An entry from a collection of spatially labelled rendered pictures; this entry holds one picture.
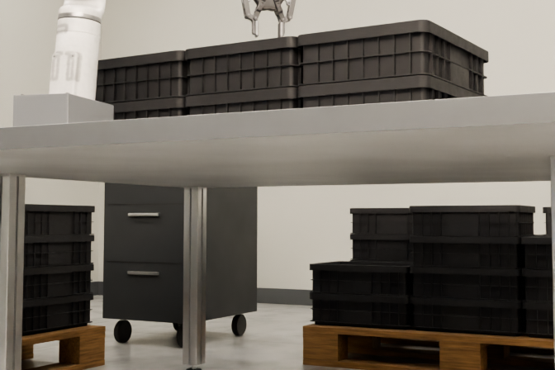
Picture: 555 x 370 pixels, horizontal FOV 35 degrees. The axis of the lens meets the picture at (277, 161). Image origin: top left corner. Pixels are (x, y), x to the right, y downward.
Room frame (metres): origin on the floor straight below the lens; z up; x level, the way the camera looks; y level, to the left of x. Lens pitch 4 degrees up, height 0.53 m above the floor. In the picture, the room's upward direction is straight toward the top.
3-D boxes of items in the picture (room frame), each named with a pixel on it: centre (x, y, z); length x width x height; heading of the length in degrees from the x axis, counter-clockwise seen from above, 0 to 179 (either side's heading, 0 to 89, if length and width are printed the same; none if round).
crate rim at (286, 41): (2.09, -0.01, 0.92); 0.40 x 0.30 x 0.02; 149
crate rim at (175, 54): (2.25, 0.25, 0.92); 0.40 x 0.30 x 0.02; 149
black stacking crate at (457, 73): (1.93, -0.27, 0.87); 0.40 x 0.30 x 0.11; 149
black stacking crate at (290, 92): (2.09, -0.01, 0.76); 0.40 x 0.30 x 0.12; 149
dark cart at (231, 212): (4.04, 0.44, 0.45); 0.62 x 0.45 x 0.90; 153
